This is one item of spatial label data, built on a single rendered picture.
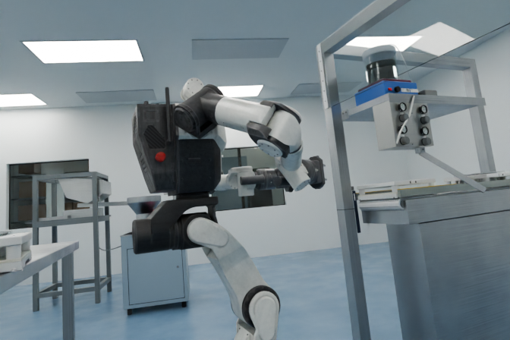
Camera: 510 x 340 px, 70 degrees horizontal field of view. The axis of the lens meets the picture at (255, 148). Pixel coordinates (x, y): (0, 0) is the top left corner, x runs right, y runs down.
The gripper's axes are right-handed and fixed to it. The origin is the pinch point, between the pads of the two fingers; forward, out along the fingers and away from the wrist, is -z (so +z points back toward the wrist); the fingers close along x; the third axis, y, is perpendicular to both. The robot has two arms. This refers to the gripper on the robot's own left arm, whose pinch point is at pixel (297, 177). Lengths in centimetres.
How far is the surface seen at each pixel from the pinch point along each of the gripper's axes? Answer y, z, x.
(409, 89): 11, -54, -35
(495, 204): 6, -96, 20
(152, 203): -261, 63, 1
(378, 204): 1.6, -36.4, 14.9
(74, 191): -330, 152, -21
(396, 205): 12.2, -38.0, 15.5
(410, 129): 17, -47, -16
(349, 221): -12.4, -28.9, 22.2
